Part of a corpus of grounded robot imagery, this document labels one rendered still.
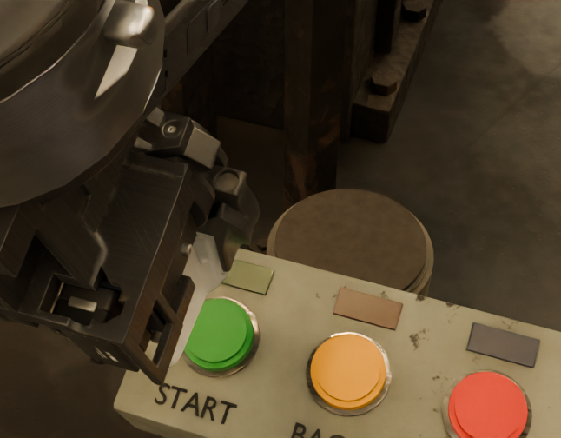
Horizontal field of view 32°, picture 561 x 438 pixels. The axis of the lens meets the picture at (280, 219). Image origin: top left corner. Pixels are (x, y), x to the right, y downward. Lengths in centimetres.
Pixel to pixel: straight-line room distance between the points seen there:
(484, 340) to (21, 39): 39
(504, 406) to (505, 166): 104
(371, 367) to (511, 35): 132
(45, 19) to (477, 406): 37
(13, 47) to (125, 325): 12
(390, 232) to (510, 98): 97
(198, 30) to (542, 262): 112
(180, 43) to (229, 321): 25
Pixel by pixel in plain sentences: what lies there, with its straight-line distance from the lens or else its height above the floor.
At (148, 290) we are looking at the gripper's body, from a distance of 31.
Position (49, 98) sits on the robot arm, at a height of 91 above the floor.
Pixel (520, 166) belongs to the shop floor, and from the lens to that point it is 154.
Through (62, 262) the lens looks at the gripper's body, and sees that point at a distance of 29.
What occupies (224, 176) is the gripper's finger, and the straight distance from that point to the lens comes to 35.
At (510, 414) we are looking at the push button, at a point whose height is 61.
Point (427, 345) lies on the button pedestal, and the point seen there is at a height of 61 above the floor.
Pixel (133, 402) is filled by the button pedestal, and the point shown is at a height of 58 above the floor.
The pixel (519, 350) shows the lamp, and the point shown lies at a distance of 54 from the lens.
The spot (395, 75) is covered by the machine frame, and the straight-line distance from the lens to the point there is 156.
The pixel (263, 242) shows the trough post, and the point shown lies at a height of 2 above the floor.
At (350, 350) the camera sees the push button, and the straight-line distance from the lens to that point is 53.
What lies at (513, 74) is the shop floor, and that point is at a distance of 171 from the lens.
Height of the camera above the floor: 105
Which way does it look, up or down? 47 degrees down
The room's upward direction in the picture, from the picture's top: straight up
